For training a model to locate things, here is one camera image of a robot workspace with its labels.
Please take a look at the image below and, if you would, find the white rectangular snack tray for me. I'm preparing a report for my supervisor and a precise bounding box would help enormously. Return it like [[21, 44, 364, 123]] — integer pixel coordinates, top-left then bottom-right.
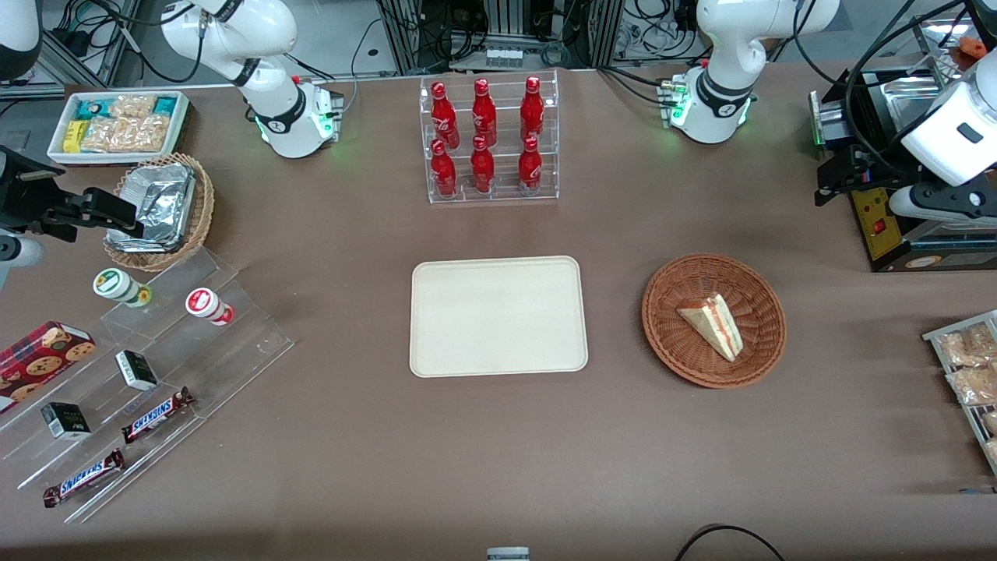
[[47, 90, 191, 166]]

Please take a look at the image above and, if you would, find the large clear cracker bag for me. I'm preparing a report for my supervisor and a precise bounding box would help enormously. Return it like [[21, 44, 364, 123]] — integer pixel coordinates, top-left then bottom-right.
[[80, 115, 171, 154]]

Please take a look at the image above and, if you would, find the clear bag of snacks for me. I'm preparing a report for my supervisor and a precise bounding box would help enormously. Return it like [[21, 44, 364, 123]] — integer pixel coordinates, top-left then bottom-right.
[[946, 365, 997, 407], [935, 323, 997, 368]]

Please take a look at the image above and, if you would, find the black food warmer machine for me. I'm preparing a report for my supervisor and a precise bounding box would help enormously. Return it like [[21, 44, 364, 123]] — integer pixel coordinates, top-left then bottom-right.
[[809, 16, 997, 273]]

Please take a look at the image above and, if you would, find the tray of packaged pastries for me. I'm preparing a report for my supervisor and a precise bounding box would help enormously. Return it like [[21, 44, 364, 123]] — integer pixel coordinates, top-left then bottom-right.
[[923, 310, 997, 476]]

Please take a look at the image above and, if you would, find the brown Snickers bar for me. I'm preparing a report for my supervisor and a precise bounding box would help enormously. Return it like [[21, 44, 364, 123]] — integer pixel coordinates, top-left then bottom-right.
[[43, 448, 126, 509], [121, 386, 196, 445]]

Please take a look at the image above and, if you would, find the triangular sandwich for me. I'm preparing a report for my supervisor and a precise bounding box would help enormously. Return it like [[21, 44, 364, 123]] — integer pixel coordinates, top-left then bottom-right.
[[676, 293, 745, 363]]

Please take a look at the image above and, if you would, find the small black box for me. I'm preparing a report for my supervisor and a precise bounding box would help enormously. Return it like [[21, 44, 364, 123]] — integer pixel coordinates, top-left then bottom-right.
[[115, 350, 159, 391], [41, 402, 92, 441]]

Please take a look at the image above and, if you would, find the clear acrylic bottle rack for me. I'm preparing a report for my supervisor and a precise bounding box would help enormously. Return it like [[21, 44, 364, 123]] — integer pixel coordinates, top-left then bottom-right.
[[419, 69, 560, 205]]

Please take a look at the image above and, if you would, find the beige plastic tray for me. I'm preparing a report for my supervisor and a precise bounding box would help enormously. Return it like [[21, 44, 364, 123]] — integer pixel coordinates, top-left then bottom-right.
[[410, 256, 589, 379]]

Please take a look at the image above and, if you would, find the foil wrapped package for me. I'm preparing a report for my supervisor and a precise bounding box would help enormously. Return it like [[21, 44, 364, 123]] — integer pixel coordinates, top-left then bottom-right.
[[123, 163, 196, 205], [107, 183, 193, 252]]

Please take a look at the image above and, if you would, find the red cola bottle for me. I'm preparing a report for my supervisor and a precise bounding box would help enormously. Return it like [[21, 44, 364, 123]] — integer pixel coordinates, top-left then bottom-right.
[[472, 78, 498, 147], [520, 76, 545, 143], [431, 140, 458, 198], [431, 81, 460, 149], [470, 136, 495, 193], [518, 136, 543, 192]]

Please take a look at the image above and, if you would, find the light wicker basket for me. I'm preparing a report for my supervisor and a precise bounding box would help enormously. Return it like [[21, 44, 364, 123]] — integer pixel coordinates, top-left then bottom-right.
[[104, 153, 215, 272]]

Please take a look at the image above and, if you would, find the small clear cracker bag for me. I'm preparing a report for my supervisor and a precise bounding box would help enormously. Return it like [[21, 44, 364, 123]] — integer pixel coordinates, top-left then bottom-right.
[[109, 95, 157, 120]]

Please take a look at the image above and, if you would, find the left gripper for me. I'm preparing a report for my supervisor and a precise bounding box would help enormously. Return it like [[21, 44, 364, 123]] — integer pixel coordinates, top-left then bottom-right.
[[815, 146, 886, 208]]

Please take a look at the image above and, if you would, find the black cable loop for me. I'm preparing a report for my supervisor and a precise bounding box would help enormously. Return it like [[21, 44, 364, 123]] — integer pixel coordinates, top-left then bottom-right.
[[674, 524, 787, 561]]

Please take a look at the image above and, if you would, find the aluminium frame rack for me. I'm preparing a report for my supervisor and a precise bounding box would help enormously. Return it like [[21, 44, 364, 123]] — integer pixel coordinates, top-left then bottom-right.
[[378, 0, 625, 75]]

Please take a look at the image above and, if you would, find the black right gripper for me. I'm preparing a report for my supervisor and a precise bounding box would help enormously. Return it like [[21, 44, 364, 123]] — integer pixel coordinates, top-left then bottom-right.
[[0, 146, 147, 242]]

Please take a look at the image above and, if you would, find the round brown wicker basket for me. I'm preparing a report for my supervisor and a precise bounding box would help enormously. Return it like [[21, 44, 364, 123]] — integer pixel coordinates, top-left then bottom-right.
[[642, 253, 787, 389]]

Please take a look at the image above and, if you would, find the green lid cup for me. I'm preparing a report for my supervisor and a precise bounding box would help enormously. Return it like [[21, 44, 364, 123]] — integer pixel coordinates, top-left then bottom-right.
[[93, 268, 153, 309]]

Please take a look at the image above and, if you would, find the red lid cup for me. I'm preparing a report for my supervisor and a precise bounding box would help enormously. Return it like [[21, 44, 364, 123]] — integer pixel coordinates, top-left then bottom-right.
[[185, 288, 235, 326]]

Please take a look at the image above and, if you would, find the red cookie box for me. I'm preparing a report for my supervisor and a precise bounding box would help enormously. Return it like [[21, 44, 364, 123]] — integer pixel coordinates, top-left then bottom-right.
[[0, 320, 97, 414]]

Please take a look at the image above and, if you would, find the clear acrylic stepped display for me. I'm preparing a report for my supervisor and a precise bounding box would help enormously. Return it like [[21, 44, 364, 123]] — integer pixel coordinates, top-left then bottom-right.
[[0, 248, 295, 524]]

